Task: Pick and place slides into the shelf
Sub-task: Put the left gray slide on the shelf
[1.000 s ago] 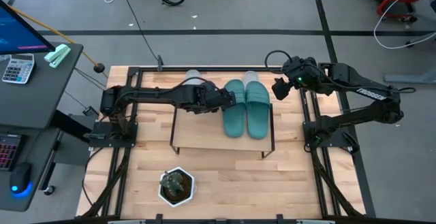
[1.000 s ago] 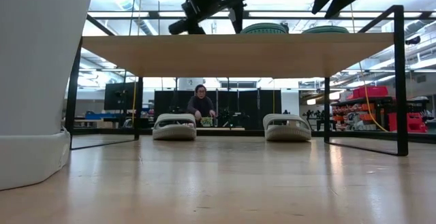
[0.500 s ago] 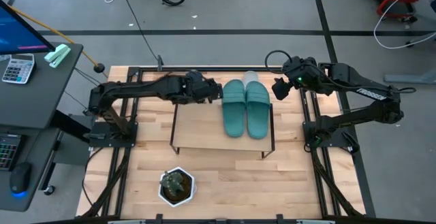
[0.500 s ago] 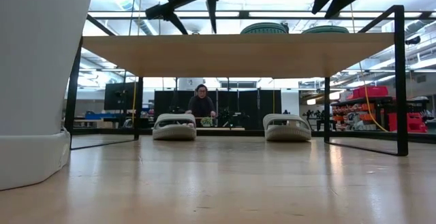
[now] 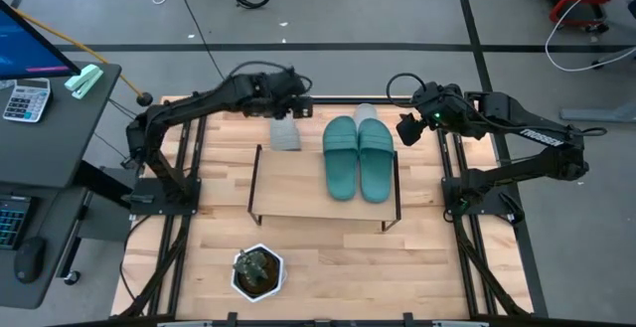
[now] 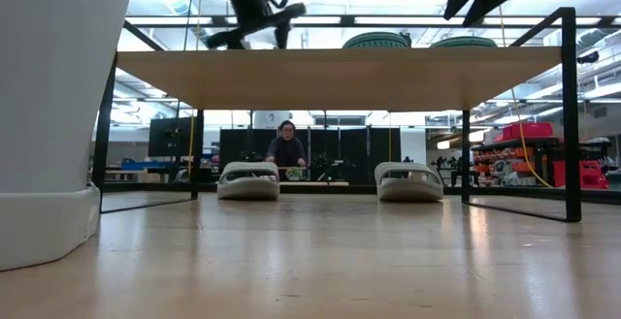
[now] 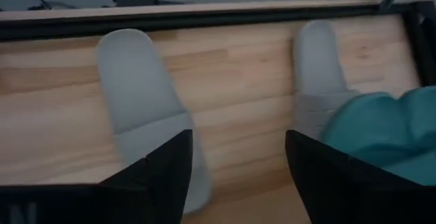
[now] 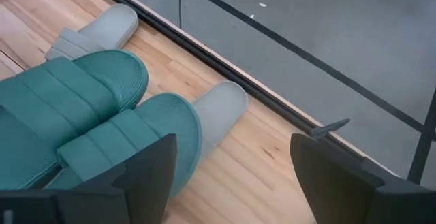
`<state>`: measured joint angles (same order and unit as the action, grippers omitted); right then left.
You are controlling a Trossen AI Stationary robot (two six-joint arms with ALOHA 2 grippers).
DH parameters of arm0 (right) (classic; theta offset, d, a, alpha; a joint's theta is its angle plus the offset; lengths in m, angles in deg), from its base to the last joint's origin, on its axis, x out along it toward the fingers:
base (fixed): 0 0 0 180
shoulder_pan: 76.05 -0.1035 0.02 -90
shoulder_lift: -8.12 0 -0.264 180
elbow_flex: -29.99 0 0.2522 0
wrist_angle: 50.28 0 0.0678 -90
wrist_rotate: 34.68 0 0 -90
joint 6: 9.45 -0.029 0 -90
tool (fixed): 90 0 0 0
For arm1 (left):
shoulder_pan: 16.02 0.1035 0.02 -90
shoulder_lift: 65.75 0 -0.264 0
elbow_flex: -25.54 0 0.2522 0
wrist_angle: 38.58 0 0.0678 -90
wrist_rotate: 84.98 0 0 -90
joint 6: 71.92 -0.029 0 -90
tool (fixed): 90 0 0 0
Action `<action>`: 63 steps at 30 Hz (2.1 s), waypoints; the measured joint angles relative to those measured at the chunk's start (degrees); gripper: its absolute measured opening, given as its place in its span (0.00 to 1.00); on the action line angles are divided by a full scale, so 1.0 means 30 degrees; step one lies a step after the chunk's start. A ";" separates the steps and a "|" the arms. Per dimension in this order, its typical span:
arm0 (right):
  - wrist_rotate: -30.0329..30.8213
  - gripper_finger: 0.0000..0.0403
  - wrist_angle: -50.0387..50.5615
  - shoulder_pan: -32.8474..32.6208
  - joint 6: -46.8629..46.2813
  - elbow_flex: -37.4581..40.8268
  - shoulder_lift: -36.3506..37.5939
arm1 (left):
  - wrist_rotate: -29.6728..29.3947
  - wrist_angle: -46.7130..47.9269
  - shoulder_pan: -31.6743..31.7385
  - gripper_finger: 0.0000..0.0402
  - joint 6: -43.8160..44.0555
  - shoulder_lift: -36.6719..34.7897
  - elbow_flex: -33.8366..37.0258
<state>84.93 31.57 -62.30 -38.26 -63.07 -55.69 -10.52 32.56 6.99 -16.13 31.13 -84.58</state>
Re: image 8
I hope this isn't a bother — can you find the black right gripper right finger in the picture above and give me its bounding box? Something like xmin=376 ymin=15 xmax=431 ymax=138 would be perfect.
xmin=289 ymin=133 xmax=436 ymax=224

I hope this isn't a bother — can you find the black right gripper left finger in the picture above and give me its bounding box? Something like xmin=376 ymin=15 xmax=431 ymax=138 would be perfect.
xmin=56 ymin=133 xmax=178 ymax=224

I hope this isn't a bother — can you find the green rubber slide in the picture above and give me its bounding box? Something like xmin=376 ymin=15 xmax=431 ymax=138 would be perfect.
xmin=46 ymin=93 xmax=203 ymax=199
xmin=0 ymin=49 xmax=150 ymax=191

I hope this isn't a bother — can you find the grey rubber slide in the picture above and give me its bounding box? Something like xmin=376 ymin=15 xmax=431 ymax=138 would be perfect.
xmin=190 ymin=80 xmax=249 ymax=159
xmin=44 ymin=3 xmax=140 ymax=61

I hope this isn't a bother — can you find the small grey metal bracket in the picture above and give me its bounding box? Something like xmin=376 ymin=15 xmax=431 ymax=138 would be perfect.
xmin=309 ymin=118 xmax=351 ymax=139

